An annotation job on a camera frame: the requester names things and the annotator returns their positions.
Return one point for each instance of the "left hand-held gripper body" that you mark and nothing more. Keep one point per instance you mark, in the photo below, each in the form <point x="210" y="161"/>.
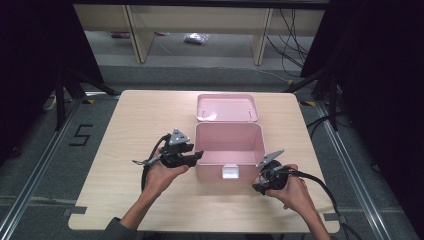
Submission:
<point x="178" y="137"/>

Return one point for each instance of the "grey tape strip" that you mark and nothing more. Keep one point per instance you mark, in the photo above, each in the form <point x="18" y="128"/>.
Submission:
<point x="330" y="217"/>
<point x="75" y="210"/>

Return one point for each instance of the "black tripod stand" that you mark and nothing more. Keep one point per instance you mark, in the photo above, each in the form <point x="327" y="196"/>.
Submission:
<point x="333" y="100"/>
<point x="60" y="100"/>

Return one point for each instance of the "person's right hand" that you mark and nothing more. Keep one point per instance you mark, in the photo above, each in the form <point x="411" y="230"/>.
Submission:
<point x="295" y="195"/>

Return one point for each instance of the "clear plastic bag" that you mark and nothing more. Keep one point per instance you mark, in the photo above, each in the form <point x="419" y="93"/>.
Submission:
<point x="196" y="38"/>

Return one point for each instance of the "yellow black tape piece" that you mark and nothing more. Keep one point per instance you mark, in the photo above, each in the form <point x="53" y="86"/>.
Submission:
<point x="308" y="103"/>
<point x="88" y="101"/>

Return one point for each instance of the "person's left hand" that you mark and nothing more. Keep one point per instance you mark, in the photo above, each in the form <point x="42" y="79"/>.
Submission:
<point x="158" y="180"/>

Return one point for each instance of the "black curtain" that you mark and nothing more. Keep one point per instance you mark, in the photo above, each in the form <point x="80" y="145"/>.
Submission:
<point x="30" y="50"/>
<point x="383" y="66"/>

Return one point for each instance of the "grey sleeve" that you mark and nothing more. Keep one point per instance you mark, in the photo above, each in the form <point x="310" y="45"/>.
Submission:
<point x="118" y="231"/>

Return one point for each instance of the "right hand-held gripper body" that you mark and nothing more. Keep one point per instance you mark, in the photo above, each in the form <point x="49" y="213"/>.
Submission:
<point x="276" y="176"/>

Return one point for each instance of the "aluminium floor rail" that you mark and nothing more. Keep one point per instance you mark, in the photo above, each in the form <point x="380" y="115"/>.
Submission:
<point x="366" y="206"/>
<point x="37" y="173"/>

